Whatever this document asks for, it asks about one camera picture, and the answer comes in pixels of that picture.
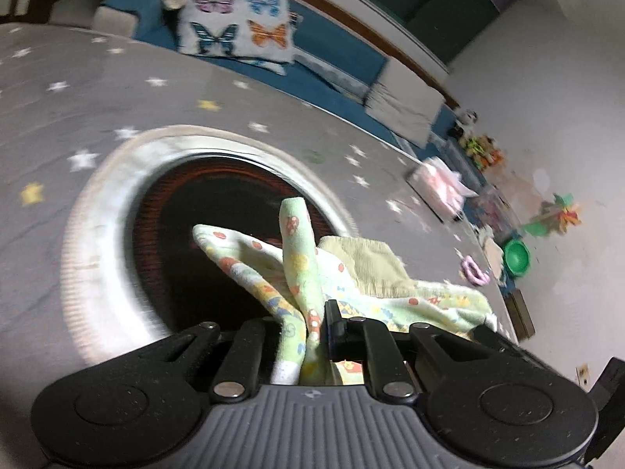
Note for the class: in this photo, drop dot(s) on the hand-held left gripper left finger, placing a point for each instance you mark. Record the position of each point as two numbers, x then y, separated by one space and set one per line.
249 347

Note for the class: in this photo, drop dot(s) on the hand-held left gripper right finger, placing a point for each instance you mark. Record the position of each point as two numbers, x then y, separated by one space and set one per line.
333 330

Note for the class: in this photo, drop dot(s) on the colourful striped children's shirt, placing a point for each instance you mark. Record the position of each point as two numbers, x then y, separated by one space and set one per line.
293 273

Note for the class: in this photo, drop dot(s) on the brown wooden box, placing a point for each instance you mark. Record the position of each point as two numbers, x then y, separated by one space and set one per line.
521 315

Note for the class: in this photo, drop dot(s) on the green plastic bowl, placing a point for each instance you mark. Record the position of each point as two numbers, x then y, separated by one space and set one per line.
517 259

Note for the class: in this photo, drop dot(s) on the pink plastic bag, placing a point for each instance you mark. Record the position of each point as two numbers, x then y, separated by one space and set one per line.
439 188

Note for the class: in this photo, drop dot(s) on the green and orange floor toy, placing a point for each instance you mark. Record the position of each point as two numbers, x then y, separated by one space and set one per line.
556 215

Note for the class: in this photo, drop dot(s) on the clear plastic bin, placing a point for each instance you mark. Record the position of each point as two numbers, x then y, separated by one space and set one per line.
493 210

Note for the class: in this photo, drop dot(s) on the round white-rimmed basket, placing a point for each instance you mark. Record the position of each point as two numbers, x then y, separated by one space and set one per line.
97 215

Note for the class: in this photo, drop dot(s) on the colourful toy pile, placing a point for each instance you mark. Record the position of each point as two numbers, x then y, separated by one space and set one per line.
483 151

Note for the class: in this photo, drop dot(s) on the large white cushion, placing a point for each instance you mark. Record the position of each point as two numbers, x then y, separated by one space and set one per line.
405 102

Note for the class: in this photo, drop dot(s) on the panda plush toy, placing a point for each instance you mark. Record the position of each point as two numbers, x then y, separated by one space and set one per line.
465 122

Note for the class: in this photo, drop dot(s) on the butterfly print pillow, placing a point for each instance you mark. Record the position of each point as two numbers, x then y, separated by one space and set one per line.
234 19
273 66

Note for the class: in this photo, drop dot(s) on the blue floor mattress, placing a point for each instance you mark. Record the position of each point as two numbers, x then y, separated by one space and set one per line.
332 58

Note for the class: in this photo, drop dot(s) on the dark glass window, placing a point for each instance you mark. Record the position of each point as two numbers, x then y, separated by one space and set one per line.
439 5

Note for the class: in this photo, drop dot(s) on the small white cushion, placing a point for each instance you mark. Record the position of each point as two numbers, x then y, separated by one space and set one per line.
114 22

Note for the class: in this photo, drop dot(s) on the wall power socket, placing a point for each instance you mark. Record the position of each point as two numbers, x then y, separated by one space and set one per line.
582 375

